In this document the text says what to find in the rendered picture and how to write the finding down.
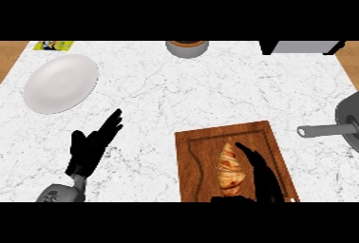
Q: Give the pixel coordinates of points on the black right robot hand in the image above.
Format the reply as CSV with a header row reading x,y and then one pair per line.
x,y
262,177

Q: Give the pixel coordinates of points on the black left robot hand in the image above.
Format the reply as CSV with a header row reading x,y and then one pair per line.
x,y
91,147

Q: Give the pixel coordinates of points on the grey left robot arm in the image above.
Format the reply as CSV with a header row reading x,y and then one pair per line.
x,y
66,193

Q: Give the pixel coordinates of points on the golden brown croissant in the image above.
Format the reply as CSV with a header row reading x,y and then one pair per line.
x,y
230,171

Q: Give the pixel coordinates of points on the brown wooden cutting board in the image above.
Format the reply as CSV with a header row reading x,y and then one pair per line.
x,y
202,164

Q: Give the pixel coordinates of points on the white oval plate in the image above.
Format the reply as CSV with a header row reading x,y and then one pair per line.
x,y
61,84

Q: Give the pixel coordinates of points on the yellow printed packet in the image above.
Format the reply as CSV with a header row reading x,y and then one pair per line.
x,y
54,45

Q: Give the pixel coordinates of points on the grey cylindrical container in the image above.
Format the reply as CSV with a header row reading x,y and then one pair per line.
x,y
187,49

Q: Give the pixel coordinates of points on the grey and black appliance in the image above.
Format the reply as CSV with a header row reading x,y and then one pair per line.
x,y
304,46

